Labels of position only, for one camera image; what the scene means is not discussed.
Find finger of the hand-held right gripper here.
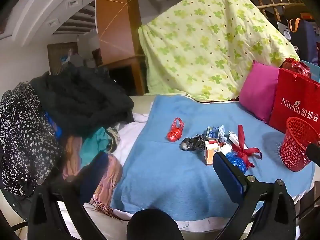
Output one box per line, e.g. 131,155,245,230
306,143,320,167

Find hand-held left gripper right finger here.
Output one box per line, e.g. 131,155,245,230
212,151,297,240

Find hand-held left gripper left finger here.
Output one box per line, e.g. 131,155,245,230
27,151,109,240

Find blue plastic bag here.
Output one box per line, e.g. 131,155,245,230
225,151,247,173

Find red mesh basket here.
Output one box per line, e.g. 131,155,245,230
280,117,320,172

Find orange white cardboard box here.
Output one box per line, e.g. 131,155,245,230
204,140,225,165

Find red ribbon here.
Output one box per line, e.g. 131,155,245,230
231,124,262,169

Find white tube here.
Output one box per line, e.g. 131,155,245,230
226,131,240,147

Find white plastic bag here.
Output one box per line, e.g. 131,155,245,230
217,125,232,143

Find blue cardboard box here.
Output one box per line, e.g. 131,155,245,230
205,126,220,140

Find black plastic bag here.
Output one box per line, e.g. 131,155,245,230
180,134,207,152

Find knotted red plastic bag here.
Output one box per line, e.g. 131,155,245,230
167,117,185,142

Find pink orange patterned scarf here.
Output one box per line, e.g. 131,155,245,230
62,135,123,217

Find teal cloth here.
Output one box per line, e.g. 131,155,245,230
81,127,112,159

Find blue blanket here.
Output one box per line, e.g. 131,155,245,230
110,95,315,222

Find brown wooden furniture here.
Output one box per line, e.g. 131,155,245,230
297,187,320,240

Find blue cloth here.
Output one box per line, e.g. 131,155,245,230
46,112,63,138

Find red paper bag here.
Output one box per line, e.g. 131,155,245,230
269,68,320,135

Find black fuzzy garment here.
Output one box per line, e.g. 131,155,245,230
31,64,135,138

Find black white floral garment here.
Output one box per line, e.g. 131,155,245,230
0,82,64,197

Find light blue flat box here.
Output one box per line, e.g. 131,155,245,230
301,60,320,82

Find pink pillow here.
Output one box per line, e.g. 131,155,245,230
239,60,280,123

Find large red plastic bag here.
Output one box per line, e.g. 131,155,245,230
282,57,310,78

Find wooden side table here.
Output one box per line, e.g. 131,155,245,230
100,55,150,95

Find brown wooden door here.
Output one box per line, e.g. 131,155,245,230
47,42,78,75

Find green floral quilt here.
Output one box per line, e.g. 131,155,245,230
138,0,300,103

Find orange wooden cabinet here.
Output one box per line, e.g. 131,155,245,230
95,0,145,67

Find wooden stair railing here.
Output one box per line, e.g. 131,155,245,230
195,0,304,20

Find navy bag orange handles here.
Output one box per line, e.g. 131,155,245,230
287,19,319,64

